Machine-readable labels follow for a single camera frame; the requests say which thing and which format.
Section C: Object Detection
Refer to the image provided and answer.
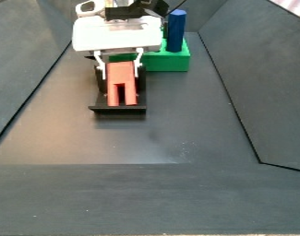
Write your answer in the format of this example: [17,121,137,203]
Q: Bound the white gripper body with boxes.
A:
[72,0,163,52]

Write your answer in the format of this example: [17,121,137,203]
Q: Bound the green fixture block with holes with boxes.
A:
[108,27,192,73]

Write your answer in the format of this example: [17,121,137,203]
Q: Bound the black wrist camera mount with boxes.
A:
[105,0,169,20]

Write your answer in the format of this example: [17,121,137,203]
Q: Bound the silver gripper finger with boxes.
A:
[135,48,145,78]
[93,51,107,80]

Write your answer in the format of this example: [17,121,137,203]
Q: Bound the black curved regrasp stand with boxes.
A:
[89,67,147,113]

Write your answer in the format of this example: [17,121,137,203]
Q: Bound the red square-circle forked block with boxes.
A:
[107,61,137,107]

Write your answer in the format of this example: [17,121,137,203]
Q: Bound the blue hexagonal prism peg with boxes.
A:
[167,9,187,53]

